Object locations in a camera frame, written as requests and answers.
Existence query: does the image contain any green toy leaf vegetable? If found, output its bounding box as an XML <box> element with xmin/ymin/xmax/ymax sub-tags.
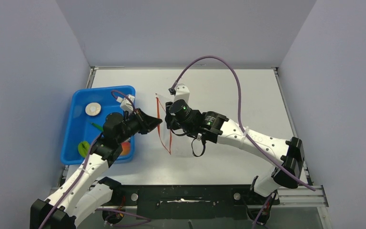
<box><xmin>77</xmin><ymin>141</ymin><xmax>90</xmax><ymax>158</ymax></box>

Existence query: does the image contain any clear zip top bag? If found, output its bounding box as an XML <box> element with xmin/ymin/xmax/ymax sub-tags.
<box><xmin>154</xmin><ymin>93</ymin><xmax>203</xmax><ymax>158</ymax></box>

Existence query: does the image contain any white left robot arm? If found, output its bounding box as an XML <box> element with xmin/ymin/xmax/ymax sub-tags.
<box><xmin>30</xmin><ymin>108</ymin><xmax>162</xmax><ymax>229</ymax></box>

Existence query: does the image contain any red yellow toy peach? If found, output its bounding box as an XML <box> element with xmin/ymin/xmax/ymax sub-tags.
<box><xmin>120</xmin><ymin>142</ymin><xmax>131</xmax><ymax>156</ymax></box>

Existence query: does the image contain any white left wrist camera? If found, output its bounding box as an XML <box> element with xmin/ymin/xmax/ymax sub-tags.
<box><xmin>116</xmin><ymin>94</ymin><xmax>135</xmax><ymax>113</ymax></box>

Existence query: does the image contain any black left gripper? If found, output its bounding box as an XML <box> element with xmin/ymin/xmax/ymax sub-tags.
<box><xmin>117</xmin><ymin>108</ymin><xmax>163</xmax><ymax>144</ymax></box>

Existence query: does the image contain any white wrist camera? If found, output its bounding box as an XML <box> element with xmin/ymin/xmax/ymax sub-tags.
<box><xmin>169</xmin><ymin>83</ymin><xmax>190</xmax><ymax>103</ymax></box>
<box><xmin>116</xmin><ymin>94</ymin><xmax>135</xmax><ymax>113</ymax></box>

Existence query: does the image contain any blue plastic bin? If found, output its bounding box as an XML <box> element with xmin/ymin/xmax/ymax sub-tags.
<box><xmin>60</xmin><ymin>85</ymin><xmax>135</xmax><ymax>165</ymax></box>

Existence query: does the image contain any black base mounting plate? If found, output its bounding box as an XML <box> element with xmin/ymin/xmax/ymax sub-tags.
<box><xmin>104</xmin><ymin>185</ymin><xmax>267</xmax><ymax>220</ymax></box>

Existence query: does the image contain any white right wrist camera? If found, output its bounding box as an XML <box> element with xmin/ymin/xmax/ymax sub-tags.
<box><xmin>169</xmin><ymin>83</ymin><xmax>190</xmax><ymax>103</ymax></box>

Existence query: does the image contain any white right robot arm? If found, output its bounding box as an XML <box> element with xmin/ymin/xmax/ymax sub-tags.
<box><xmin>165</xmin><ymin>99</ymin><xmax>311</xmax><ymax>204</ymax></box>

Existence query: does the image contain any white round toy slice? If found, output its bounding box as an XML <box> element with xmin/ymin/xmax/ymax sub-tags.
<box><xmin>85</xmin><ymin>102</ymin><xmax>102</xmax><ymax>116</ymax></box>

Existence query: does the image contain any green toy chili pepper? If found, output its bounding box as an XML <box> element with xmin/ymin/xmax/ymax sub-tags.
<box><xmin>91</xmin><ymin>123</ymin><xmax>103</xmax><ymax>132</ymax></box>

